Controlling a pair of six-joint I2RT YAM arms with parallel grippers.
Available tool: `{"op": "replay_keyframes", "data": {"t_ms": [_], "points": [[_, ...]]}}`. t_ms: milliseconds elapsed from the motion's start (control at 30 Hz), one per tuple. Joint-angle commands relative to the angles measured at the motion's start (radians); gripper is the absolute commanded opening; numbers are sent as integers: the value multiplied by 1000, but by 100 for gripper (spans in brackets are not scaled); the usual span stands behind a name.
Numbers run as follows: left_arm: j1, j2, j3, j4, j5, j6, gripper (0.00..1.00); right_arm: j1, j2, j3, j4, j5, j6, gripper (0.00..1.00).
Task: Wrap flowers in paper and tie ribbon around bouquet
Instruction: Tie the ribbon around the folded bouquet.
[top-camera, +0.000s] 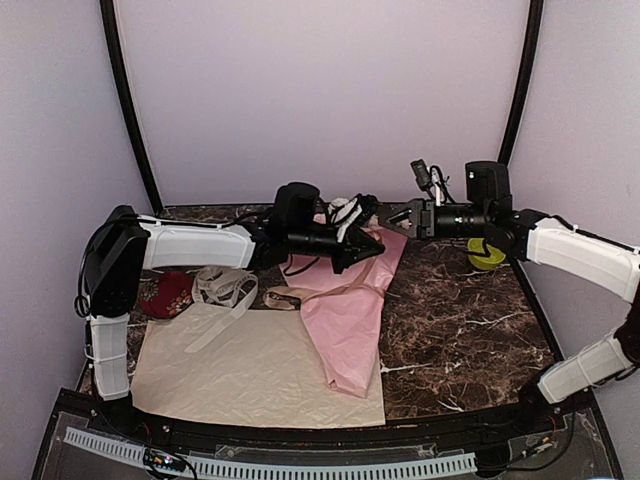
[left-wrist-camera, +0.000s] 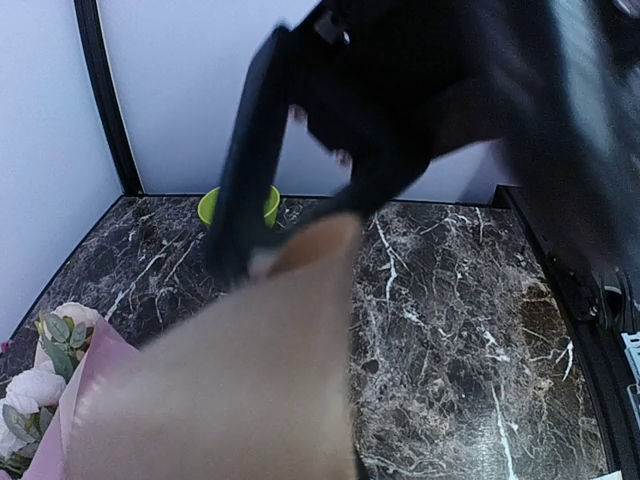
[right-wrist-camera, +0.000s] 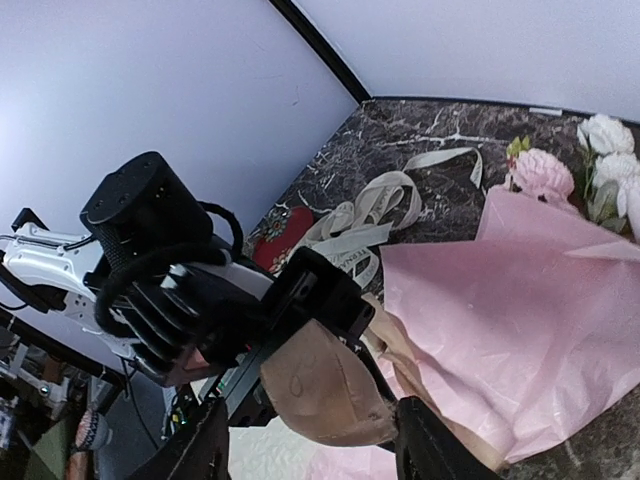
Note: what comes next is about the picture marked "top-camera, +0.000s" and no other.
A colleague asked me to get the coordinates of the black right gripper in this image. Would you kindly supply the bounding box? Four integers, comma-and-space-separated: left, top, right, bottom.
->
379, 198, 492, 242

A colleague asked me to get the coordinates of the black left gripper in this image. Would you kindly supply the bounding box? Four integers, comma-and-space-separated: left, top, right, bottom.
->
289, 224, 385, 274

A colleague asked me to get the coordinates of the pink wrapping paper sheet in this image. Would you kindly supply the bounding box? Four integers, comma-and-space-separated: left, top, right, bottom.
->
284, 229, 407, 398

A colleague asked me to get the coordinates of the tan satin ribbon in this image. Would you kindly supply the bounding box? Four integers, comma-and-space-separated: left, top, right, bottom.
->
262, 258, 385, 311

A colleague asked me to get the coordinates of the cream printed ribbon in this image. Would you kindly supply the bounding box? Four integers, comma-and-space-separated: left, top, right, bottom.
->
184, 266, 258, 354

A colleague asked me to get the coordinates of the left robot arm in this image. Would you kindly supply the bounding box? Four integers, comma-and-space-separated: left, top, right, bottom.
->
74, 182, 385, 436

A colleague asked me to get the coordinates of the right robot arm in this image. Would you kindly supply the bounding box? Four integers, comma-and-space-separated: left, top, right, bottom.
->
378, 160, 639, 434

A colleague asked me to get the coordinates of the yellow-green plastic bowl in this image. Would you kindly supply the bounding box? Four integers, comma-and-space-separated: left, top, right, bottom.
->
467, 238, 506, 271

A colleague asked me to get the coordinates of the cream wrapping paper sheet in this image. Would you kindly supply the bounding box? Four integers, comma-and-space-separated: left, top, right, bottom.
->
131, 303, 385, 429

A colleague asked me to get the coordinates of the red floral bowl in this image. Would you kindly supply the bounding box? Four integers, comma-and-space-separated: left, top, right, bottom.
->
139, 272, 194, 320

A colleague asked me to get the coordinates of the small circuit board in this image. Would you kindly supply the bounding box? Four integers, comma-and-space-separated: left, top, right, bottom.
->
142, 449, 187, 472

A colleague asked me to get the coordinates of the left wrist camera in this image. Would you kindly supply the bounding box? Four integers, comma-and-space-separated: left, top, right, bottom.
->
325, 194, 379, 243

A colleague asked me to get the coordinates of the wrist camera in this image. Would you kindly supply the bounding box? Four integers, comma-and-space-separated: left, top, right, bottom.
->
410, 159, 454, 206
325, 194, 379, 243

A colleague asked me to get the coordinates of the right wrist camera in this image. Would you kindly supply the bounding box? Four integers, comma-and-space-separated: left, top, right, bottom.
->
410, 159, 454, 206

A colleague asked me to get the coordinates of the right black frame post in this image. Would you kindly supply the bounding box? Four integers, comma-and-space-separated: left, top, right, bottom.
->
497, 0, 544, 166

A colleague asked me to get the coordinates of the black frame post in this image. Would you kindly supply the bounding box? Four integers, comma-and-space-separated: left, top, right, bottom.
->
497, 0, 544, 166
99, 0, 164, 214

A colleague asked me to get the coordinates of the grey slotted cable duct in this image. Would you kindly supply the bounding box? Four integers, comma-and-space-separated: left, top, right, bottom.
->
63, 427, 477, 479

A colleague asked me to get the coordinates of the left black frame post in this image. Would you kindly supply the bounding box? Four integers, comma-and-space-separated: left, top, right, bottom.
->
99, 0, 164, 214

